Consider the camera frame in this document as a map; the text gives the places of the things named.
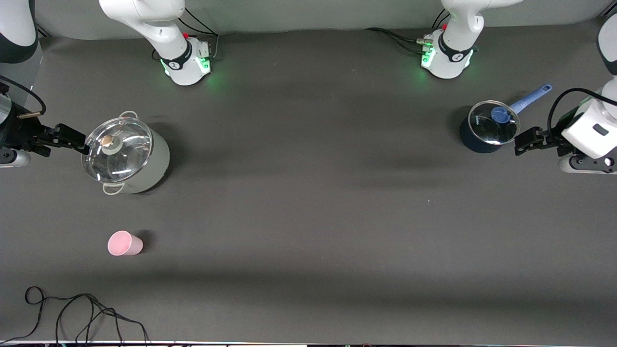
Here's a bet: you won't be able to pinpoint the thin black tangled cable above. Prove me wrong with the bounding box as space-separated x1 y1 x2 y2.
0 286 150 345

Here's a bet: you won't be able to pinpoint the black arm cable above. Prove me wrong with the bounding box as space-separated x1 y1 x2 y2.
0 75 47 120
547 88 617 141

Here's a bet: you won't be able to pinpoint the black arm base cables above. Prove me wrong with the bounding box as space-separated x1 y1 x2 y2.
152 7 220 61
364 7 451 54

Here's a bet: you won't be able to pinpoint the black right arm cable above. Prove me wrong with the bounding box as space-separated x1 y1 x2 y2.
0 75 47 120

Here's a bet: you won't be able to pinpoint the blue saucepan with long handle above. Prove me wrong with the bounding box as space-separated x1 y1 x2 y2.
459 84 553 154

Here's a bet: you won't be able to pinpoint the glass lid with blue knob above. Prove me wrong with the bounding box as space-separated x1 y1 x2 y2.
469 100 521 146

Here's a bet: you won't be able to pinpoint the pink plastic cup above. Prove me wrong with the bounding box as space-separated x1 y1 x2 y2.
107 230 144 257

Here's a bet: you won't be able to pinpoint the black left arm base cables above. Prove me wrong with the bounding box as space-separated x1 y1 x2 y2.
364 7 451 54

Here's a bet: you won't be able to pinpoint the grey-green two-handled pot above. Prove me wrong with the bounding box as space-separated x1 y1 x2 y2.
82 111 170 195

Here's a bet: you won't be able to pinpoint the black right arm base cables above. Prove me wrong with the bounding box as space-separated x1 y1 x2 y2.
152 7 220 61

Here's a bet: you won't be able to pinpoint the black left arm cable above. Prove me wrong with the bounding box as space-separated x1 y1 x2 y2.
547 88 617 141

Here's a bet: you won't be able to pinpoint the glass lid with brass knob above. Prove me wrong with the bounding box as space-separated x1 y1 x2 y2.
82 117 153 183

